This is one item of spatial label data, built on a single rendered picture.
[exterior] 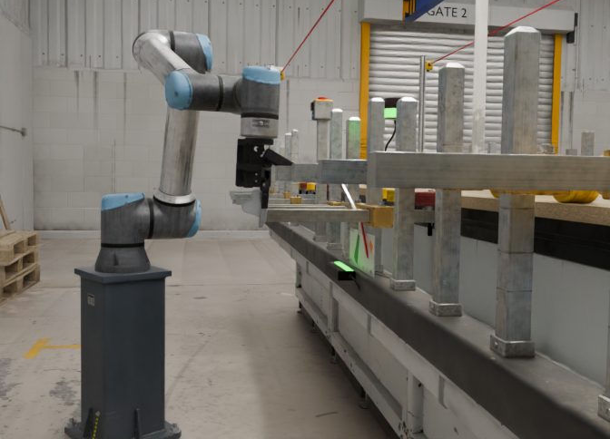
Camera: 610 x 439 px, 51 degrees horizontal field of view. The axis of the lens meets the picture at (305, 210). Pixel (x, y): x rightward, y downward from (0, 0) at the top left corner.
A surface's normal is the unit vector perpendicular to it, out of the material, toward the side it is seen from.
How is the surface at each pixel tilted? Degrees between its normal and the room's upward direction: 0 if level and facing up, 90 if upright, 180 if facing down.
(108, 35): 90
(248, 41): 90
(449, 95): 90
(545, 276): 90
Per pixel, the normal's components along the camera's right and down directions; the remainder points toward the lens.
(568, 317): -0.99, 0.00
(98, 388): -0.76, 0.02
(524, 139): 0.15, 0.05
